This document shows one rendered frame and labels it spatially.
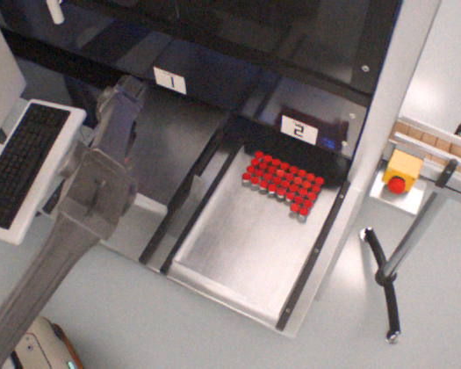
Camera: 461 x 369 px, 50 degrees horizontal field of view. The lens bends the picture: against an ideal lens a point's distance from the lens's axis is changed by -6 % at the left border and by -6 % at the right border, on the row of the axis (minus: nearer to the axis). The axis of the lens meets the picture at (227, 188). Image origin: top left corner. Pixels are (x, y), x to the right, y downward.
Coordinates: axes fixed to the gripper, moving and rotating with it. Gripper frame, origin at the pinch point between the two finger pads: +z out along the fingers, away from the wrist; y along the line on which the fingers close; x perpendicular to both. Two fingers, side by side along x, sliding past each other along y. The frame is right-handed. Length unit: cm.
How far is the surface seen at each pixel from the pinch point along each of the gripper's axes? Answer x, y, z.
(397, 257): -82, 12, 58
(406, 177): -66, 2, -10
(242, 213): -30.9, -7.0, 3.7
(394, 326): -90, -5, 83
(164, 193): -11.4, -5.7, 4.0
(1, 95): 45.1, 15.7, 4.4
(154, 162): -6.4, 2.3, 4.2
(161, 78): -5.1, 18.7, -8.9
